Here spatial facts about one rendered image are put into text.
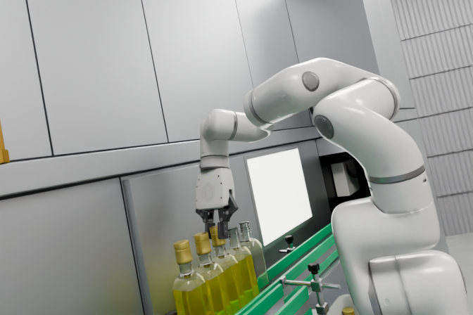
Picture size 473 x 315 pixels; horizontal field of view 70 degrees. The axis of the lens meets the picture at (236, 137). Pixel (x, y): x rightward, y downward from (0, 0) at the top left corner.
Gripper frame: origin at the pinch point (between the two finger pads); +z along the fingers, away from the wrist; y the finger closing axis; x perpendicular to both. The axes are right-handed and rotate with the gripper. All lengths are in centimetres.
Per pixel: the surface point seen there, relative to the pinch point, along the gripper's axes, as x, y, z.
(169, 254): -4.5, -12.1, 5.3
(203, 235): -6.4, 1.8, 1.0
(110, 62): -22, -15, -43
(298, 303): 13.3, 13.7, 17.6
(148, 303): -9.8, -13.6, 16.0
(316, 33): 80, -1, -93
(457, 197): 381, 15, -23
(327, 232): 71, -3, 3
